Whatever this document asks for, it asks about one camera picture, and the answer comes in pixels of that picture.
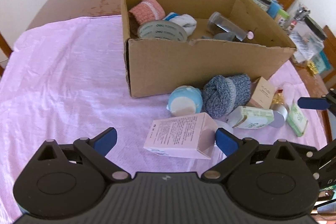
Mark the large clear jar black lid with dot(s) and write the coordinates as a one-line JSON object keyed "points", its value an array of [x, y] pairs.
{"points": [[308, 37]]}

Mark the gold ornament coaster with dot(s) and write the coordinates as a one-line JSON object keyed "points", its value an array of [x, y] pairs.
{"points": [[312, 69]]}

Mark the pink carton box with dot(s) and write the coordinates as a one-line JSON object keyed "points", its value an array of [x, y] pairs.
{"points": [[190, 136]]}

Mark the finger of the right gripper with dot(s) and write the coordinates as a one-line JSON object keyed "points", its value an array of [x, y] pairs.
{"points": [[321, 157], [326, 102]]}

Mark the open cardboard box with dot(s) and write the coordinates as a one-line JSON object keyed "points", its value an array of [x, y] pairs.
{"points": [[157, 66]]}

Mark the small dark lid jar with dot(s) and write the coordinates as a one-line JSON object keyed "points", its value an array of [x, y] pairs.
{"points": [[263, 4]]}

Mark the clear jar golden capsules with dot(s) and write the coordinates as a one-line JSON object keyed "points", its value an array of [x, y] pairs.
{"points": [[282, 101]]}

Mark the pink table cloth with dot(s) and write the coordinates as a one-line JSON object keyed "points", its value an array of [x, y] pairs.
{"points": [[65, 81]]}

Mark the white blue sock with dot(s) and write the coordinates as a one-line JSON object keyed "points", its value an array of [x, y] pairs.
{"points": [[187, 22]]}

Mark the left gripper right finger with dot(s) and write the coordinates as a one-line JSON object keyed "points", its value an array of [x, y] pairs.
{"points": [[237, 151]]}

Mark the green tissue pack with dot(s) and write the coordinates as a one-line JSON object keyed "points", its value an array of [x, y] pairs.
{"points": [[297, 120]]}

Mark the grey cat figurine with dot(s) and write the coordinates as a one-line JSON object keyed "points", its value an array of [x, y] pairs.
{"points": [[226, 36]]}

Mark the green lid small bottle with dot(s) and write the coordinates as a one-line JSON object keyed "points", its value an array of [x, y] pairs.
{"points": [[281, 17]]}

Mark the blue grey knitted sock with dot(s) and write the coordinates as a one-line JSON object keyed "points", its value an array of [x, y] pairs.
{"points": [[221, 95]]}

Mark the pink knitted sock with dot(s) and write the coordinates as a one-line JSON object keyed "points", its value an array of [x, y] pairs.
{"points": [[147, 11]]}

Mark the clear plastic cup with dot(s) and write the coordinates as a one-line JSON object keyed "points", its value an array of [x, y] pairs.
{"points": [[224, 126]]}

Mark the clear tape roll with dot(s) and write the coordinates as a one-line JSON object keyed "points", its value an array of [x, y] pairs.
{"points": [[162, 29]]}

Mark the beige Kagi carton box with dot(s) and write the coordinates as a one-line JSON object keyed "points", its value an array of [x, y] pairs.
{"points": [[262, 92]]}

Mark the light blue round toy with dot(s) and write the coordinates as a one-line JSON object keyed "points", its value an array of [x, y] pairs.
{"points": [[185, 100]]}

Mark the teal paper packet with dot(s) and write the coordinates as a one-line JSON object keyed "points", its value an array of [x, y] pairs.
{"points": [[321, 62]]}

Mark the jar of dark cookies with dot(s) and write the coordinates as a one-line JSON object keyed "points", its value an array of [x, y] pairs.
{"points": [[217, 23]]}

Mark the wooden chair left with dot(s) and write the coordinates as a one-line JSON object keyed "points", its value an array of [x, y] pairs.
{"points": [[6, 49]]}

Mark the green white soap box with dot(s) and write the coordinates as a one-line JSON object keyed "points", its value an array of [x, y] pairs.
{"points": [[246, 117]]}

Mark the wooden chair right front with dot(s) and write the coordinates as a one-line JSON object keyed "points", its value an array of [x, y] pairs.
{"points": [[328, 76]]}

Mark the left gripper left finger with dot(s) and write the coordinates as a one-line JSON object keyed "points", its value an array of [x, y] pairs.
{"points": [[93, 152]]}

